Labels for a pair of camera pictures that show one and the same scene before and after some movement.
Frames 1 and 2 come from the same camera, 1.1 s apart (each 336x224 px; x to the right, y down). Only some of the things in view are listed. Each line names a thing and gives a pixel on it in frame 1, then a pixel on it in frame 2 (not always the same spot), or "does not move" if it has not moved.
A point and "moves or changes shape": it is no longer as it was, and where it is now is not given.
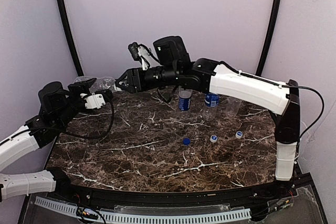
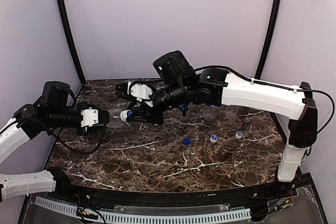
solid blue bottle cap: x=186 y=141 does not move
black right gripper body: x=134 y=80 → x=146 y=109
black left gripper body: x=79 y=87 → x=103 y=116
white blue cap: x=117 y=88 moves or changes shape
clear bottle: x=104 y=83 → x=115 y=119
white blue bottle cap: x=239 y=134 does not move
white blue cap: x=213 y=138 does not move
